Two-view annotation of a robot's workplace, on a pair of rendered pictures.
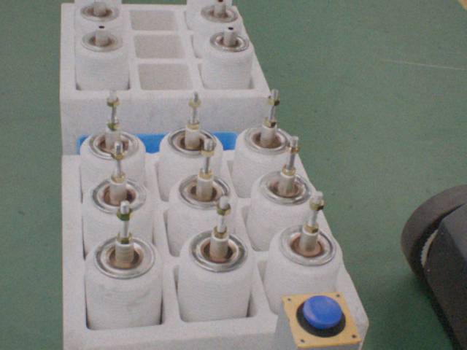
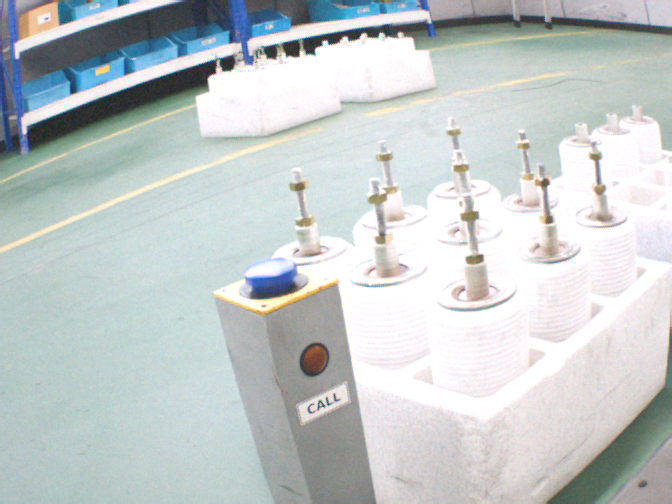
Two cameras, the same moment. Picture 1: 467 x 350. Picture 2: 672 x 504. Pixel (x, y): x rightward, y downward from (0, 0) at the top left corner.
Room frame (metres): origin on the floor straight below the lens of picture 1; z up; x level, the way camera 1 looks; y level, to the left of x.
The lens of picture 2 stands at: (0.35, -0.71, 0.54)
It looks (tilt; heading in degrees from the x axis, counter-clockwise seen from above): 18 degrees down; 69
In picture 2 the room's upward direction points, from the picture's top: 10 degrees counter-clockwise
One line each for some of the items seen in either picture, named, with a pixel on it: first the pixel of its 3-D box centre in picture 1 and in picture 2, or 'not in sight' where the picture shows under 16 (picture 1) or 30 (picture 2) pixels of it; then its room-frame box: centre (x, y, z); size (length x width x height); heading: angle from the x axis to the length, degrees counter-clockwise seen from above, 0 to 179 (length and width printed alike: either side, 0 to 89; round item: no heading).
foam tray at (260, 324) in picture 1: (196, 273); (480, 368); (0.78, 0.04, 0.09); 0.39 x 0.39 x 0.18; 16
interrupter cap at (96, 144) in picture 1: (113, 145); (463, 190); (0.86, 0.19, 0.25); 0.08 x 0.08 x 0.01
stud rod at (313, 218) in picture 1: (314, 216); (472, 237); (0.70, -0.10, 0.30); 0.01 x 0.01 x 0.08
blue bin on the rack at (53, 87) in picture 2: not in sight; (40, 92); (0.45, 4.65, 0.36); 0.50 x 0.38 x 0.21; 105
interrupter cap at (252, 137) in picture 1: (267, 140); (601, 217); (0.93, -0.04, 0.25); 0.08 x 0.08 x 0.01
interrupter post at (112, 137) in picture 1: (113, 138); (461, 180); (0.86, 0.19, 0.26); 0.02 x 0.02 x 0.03
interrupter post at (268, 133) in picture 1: (268, 133); (600, 206); (0.93, -0.04, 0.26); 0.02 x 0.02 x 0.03
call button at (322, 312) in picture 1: (321, 314); (271, 278); (0.52, -0.11, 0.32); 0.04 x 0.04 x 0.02
